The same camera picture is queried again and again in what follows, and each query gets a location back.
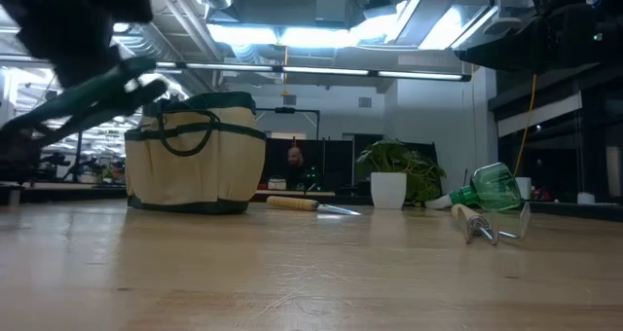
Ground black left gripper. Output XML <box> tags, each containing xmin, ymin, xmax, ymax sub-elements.
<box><xmin>0</xmin><ymin>0</ymin><xmax>155</xmax><ymax>90</ymax></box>

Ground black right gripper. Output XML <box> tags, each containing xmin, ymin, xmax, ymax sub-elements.
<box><xmin>454</xmin><ymin>1</ymin><xmax>623</xmax><ymax>74</ymax></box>

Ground green handled pruning shears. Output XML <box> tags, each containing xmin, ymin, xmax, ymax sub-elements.
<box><xmin>0</xmin><ymin>56</ymin><xmax>169</xmax><ymax>148</ymax></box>

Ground green transparent spray bottle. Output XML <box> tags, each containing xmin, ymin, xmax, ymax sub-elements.
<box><xmin>424</xmin><ymin>162</ymin><xmax>524</xmax><ymax>213</ymax></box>

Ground beige green-trimmed gardening bag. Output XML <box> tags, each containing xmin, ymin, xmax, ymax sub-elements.
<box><xmin>124</xmin><ymin>91</ymin><xmax>268</xmax><ymax>216</ymax></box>

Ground wooden handled metal hand cultivator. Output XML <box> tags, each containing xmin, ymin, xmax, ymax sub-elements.
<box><xmin>450</xmin><ymin>202</ymin><xmax>532</xmax><ymax>247</ymax></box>

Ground wooden handled metal trowel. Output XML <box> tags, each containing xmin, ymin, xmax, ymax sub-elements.
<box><xmin>266</xmin><ymin>195</ymin><xmax>363</xmax><ymax>217</ymax></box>

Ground white cup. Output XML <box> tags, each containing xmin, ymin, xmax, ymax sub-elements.
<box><xmin>514</xmin><ymin>175</ymin><xmax>533</xmax><ymax>202</ymax></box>

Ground green leafy houseplant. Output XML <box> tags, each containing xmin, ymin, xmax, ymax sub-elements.
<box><xmin>355</xmin><ymin>137</ymin><xmax>448</xmax><ymax>206</ymax></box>

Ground white plant pot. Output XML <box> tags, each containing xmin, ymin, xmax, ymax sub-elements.
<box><xmin>369</xmin><ymin>170</ymin><xmax>409</xmax><ymax>211</ymax></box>

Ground overhead light bar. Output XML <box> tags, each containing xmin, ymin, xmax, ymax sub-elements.
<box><xmin>154</xmin><ymin>59</ymin><xmax>473</xmax><ymax>83</ymax></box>

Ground person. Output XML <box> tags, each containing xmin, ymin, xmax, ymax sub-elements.
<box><xmin>285</xmin><ymin>145</ymin><xmax>307</xmax><ymax>192</ymax></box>

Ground yellow hanging cable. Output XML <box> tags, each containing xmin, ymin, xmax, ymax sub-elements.
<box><xmin>512</xmin><ymin>72</ymin><xmax>538</xmax><ymax>177</ymax></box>

